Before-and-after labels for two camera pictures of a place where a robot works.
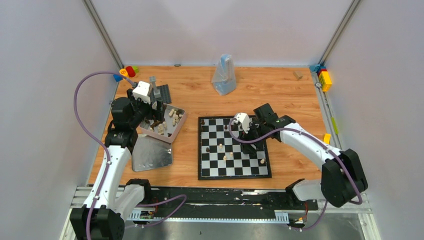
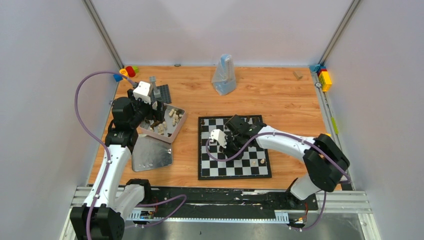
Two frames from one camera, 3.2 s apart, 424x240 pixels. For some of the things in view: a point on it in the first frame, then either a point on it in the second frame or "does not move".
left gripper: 154,108 does not move
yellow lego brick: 325,80 does not move
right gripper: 246,146 → 227,151
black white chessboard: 221,157 does not move
